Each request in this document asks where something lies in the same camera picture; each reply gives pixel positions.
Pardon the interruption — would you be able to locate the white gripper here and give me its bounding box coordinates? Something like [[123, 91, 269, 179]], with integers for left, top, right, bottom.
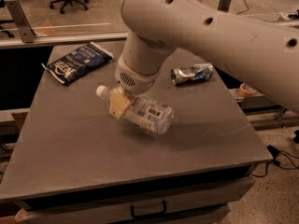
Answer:
[[109, 58, 158, 119]]

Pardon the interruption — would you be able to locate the clear blue-labelled plastic bottle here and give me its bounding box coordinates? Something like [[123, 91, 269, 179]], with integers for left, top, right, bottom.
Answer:
[[96, 85, 174, 134]]

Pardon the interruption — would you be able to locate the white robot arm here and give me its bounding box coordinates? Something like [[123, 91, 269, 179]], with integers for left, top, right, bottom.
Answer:
[[115, 0, 299, 113]]

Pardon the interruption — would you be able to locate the dark blue snack bag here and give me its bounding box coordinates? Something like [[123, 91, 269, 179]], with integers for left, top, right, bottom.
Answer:
[[42, 42, 114, 86]]

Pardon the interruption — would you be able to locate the crushed silver blue can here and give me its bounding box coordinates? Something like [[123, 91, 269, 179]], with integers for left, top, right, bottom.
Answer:
[[170, 63, 214, 86]]

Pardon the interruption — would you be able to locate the orange tape roll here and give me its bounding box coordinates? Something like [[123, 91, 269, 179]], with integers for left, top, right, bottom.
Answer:
[[239, 83, 256, 97]]

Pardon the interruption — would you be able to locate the grey table drawer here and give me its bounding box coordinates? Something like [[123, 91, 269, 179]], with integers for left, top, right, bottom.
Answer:
[[15, 175, 254, 224]]

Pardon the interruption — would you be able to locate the left metal glass bracket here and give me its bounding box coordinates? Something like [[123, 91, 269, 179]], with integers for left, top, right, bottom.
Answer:
[[5, 0, 36, 43]]

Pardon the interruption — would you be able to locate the metal glass bracket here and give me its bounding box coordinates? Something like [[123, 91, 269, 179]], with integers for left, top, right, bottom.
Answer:
[[218, 0, 232, 12], [5, 0, 36, 43]]

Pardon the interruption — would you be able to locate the black drawer handle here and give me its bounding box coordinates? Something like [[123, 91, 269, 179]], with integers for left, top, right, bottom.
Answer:
[[130, 201, 167, 219]]

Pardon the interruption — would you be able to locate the metal window rail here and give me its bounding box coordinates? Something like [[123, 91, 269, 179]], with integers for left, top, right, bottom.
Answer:
[[0, 32, 128, 49]]

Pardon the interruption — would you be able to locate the right metal glass bracket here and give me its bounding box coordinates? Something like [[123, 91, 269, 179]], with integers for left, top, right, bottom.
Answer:
[[218, 0, 232, 12]]

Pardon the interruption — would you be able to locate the black floor cable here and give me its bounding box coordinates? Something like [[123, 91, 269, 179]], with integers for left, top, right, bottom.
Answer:
[[250, 145, 299, 178]]

